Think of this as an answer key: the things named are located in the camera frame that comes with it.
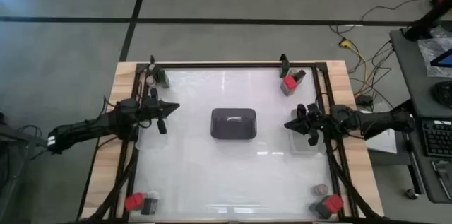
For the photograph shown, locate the dark grey plastic bin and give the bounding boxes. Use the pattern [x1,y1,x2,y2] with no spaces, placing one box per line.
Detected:
[210,107,258,141]

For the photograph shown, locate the black power adapter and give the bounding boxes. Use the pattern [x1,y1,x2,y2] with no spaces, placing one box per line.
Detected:
[355,95,374,107]

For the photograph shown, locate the black metal stand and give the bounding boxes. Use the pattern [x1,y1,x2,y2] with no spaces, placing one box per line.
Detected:
[0,110,59,224]

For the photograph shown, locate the black stand pole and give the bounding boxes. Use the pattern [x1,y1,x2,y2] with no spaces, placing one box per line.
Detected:
[403,0,452,41]

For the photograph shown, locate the yellow floor cable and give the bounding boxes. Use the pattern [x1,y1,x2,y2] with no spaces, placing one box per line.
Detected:
[338,38,370,94]

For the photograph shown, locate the white paper sheet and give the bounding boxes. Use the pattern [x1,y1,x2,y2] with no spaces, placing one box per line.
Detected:
[366,126,398,155]

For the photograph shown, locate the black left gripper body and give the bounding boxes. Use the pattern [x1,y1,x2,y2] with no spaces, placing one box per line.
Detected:
[141,88,168,135]

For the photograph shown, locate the white plastic bin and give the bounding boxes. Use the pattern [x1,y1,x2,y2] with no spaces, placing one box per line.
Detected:
[288,108,326,155]

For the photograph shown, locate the red lid spice tin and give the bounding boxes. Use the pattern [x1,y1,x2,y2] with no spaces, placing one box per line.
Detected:
[124,192,146,213]
[323,194,345,215]
[280,75,299,97]

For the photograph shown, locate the clear plastic bag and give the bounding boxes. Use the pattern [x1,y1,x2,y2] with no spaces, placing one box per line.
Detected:
[417,36,452,78]

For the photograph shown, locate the grey desk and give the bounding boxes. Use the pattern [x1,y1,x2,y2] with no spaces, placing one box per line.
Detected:
[389,20,452,204]

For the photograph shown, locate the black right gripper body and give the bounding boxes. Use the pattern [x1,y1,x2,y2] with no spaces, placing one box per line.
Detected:
[297,103,324,146]

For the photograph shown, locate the black coiled cable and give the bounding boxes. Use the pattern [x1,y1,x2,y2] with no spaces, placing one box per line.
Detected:
[430,81,452,109]

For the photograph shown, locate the black keyboard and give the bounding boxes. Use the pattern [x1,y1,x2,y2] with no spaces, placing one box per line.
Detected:
[422,117,452,158]

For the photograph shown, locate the grey metal tool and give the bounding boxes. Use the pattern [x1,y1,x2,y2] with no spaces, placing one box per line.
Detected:
[431,160,452,202]

